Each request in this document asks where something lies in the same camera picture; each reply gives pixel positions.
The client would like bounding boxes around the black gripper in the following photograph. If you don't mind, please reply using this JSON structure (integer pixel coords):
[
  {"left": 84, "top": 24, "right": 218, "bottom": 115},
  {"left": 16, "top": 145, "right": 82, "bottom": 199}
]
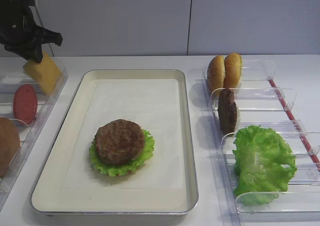
[{"left": 0, "top": 0, "right": 63, "bottom": 63}]

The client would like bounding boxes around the yellow cheese slice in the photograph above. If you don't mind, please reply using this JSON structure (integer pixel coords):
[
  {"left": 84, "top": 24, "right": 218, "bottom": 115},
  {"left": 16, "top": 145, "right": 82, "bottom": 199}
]
[{"left": 23, "top": 52, "right": 62, "bottom": 96}]

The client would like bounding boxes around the red tomato slice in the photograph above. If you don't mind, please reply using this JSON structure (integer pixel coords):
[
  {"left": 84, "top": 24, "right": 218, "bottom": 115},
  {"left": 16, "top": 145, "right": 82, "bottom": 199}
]
[{"left": 13, "top": 84, "right": 38, "bottom": 124}]

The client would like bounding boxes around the brown bread bun left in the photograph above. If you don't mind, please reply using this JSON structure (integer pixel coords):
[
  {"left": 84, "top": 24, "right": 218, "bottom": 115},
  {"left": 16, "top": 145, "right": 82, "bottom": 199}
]
[{"left": 0, "top": 117, "right": 20, "bottom": 178}]

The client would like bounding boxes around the brown meat patty on tray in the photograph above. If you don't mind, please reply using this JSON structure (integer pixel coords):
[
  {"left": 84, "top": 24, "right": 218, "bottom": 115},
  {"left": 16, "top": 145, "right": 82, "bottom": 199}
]
[{"left": 94, "top": 119, "right": 145, "bottom": 165}]

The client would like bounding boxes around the green lettuce leaf on tray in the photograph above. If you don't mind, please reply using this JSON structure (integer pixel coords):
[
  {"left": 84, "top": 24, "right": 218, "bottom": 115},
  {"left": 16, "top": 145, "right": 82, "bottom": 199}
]
[{"left": 88, "top": 129, "right": 155, "bottom": 177}]

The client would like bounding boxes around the brown meat patty in rack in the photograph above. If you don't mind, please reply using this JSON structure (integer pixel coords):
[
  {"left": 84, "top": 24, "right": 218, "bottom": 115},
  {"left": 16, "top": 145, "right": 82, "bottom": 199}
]
[{"left": 217, "top": 88, "right": 238, "bottom": 135}]

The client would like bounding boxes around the large green lettuce leaf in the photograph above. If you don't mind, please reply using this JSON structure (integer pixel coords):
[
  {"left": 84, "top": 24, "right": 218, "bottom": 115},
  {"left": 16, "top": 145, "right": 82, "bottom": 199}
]
[{"left": 233, "top": 125, "right": 297, "bottom": 206}]

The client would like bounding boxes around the clear acrylic rack left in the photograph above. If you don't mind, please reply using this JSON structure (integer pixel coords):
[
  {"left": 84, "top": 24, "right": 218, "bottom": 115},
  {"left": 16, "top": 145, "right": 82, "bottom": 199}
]
[{"left": 0, "top": 57, "right": 68, "bottom": 207}]

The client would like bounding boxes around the clear acrylic rack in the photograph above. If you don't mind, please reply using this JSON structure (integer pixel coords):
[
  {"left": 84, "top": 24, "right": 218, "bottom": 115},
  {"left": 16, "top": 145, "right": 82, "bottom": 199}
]
[
  {"left": 200, "top": 60, "right": 320, "bottom": 225},
  {"left": 0, "top": 57, "right": 68, "bottom": 207}
]

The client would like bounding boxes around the white paper tray liner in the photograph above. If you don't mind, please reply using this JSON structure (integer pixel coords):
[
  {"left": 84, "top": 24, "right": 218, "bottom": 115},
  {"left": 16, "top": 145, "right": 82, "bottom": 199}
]
[{"left": 64, "top": 79, "right": 184, "bottom": 189}]

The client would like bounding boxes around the white metal tray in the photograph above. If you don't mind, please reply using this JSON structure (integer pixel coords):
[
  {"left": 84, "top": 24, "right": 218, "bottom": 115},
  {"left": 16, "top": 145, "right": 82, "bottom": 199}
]
[{"left": 31, "top": 69, "right": 198, "bottom": 214}]

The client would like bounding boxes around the tan bun half left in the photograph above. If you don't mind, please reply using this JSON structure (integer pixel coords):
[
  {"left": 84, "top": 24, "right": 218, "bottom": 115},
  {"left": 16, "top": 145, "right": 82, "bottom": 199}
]
[{"left": 207, "top": 56, "right": 225, "bottom": 93}]

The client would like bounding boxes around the tan bun half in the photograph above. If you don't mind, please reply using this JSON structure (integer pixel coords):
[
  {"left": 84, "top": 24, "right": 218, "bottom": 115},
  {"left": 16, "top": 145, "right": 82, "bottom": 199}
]
[
  {"left": 207, "top": 56, "right": 225, "bottom": 93},
  {"left": 223, "top": 53, "right": 243, "bottom": 88}
]

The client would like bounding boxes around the tan bun half right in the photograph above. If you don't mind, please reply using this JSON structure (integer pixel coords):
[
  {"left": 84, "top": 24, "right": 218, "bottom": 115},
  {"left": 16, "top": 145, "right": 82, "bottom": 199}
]
[{"left": 223, "top": 53, "right": 243, "bottom": 88}]

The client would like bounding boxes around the clear acrylic rack right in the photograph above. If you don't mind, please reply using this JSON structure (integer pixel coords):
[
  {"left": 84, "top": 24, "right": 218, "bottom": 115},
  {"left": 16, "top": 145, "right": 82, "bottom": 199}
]
[{"left": 200, "top": 60, "right": 320, "bottom": 225}]

